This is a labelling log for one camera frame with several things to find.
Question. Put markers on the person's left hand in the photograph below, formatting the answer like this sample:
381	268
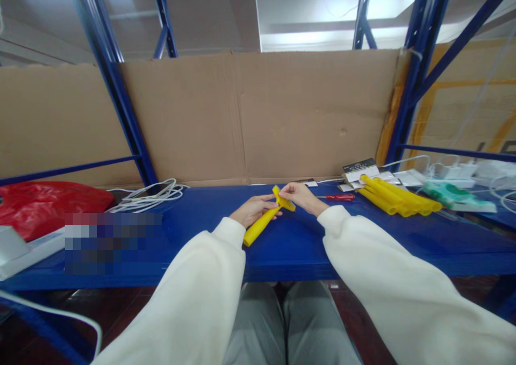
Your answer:
252	210

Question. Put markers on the person's right hand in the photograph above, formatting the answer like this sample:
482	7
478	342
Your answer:
303	197

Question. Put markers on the person's right fingers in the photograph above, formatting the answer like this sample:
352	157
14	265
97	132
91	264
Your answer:
291	187

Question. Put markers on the person's right thumb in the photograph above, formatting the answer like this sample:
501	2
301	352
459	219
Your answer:
291	195

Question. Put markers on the person's left thumb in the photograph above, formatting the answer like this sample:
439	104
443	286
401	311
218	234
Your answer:
268	196

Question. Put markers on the person's left fingers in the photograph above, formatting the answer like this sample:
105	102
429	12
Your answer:
276	212

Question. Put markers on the yellow plastic piece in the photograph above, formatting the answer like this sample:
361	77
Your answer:
283	200

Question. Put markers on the yellow plastic tube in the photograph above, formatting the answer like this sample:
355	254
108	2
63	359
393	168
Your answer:
264	222

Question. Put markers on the blue metal shelving rack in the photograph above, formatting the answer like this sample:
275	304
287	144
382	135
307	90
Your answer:
282	236

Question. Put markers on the pile of small product cards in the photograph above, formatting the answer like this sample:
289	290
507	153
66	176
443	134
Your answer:
369	175

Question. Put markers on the large brown cardboard sheet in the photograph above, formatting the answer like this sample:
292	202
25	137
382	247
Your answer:
242	119

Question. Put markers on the pile of yellow plastic tubes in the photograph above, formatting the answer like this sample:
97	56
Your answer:
399	197

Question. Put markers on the person's legs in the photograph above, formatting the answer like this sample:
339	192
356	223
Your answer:
288	324

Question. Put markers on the green and white packet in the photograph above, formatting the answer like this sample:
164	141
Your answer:
455	197

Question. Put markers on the cardboard box with yellow stripes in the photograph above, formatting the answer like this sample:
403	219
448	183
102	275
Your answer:
463	99

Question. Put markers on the white plastic bag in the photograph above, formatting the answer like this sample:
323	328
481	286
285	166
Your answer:
498	169

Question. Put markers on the red plastic bag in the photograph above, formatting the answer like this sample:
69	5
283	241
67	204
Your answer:
46	205

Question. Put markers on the white power strip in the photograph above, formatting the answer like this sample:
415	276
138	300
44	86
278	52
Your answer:
22	248

